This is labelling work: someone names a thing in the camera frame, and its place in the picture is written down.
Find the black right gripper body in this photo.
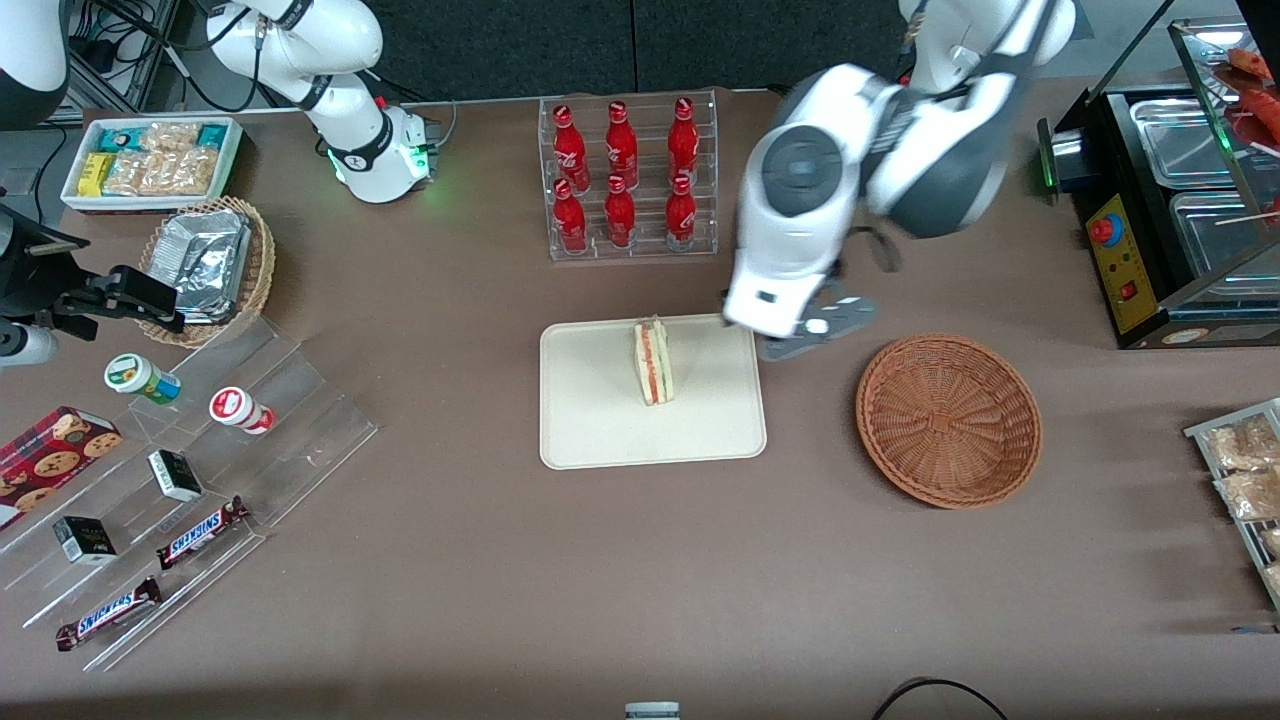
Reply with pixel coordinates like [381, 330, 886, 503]
[0, 205, 91, 323]

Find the triangular sandwich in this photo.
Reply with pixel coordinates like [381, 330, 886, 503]
[633, 315, 676, 407]

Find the light wicker basket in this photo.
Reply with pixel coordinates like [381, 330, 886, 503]
[138, 196, 277, 349]

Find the beige plastic tray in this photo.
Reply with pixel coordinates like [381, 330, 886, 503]
[539, 312, 768, 471]

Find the round brown wicker basket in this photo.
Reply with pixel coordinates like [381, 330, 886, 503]
[855, 333, 1043, 510]

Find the green lidded yogurt cup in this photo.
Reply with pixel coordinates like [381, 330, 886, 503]
[104, 353, 183, 405]

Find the white rectangular snack bin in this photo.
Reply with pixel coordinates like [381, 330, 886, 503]
[60, 116, 244, 214]

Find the red cola bottle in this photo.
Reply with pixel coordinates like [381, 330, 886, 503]
[668, 96, 699, 186]
[552, 178, 588, 254]
[553, 104, 591, 193]
[606, 100, 639, 189]
[665, 174, 697, 251]
[604, 175, 637, 249]

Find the clear bag of crackers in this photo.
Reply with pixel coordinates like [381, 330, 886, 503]
[104, 150, 161, 197]
[140, 122, 202, 154]
[150, 148, 220, 197]

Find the clear acrylic bottle rack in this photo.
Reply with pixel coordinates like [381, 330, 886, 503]
[538, 88, 719, 263]

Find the red cookie box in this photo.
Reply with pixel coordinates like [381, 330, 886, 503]
[0, 405, 123, 531]

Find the red lidded yogurt cup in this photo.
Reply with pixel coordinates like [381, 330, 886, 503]
[209, 386, 276, 436]

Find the small black box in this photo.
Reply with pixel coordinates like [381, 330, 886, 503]
[148, 449, 204, 503]
[52, 515, 118, 566]

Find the clear acrylic stepped display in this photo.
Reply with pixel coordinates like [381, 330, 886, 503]
[0, 315, 379, 673]

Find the Snickers chocolate bar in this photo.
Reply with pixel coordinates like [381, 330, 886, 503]
[156, 496, 251, 571]
[55, 576, 163, 652]

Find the black backdrop panel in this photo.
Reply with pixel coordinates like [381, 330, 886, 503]
[634, 0, 906, 93]
[360, 0, 635, 101]

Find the black glass food warmer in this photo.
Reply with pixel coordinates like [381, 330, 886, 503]
[1038, 0, 1280, 351]

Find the steel warmer pan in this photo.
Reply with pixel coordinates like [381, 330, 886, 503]
[1130, 98, 1247, 187]
[1168, 190, 1280, 279]

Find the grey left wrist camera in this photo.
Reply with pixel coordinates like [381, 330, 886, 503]
[757, 295, 881, 363]

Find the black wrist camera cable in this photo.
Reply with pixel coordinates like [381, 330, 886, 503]
[848, 225, 902, 274]

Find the aluminium profile frame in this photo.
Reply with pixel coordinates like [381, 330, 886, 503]
[60, 0, 186, 116]

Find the black looped cable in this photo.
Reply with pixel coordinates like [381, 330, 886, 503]
[870, 677, 1011, 720]

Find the metal wire tray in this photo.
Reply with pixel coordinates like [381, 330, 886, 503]
[1184, 398, 1280, 613]

